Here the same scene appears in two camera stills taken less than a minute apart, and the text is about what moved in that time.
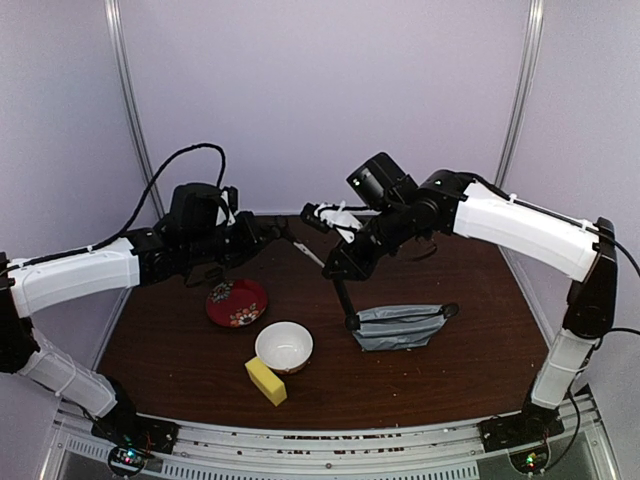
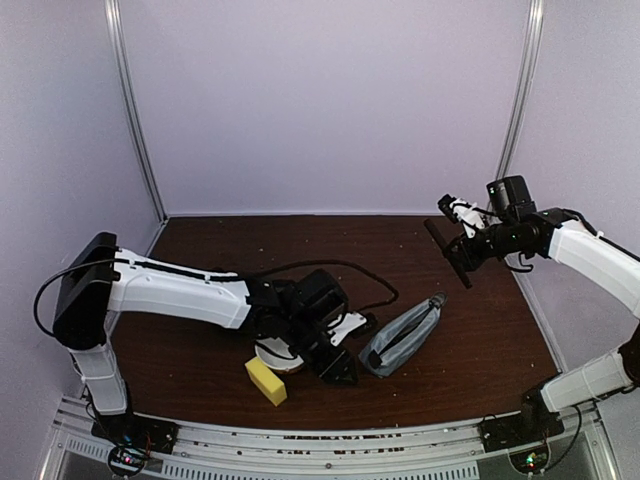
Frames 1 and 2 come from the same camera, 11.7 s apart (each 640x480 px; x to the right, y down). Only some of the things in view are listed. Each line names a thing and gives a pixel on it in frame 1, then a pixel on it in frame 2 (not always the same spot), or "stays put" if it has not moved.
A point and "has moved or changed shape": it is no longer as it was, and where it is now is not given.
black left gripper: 251,232 -> 330,367
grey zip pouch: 402,327 has moved or changed shape
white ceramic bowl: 284,347 stays put
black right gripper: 358,268 -> 469,258
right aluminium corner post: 530,56 stays put
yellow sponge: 266,381 stays put
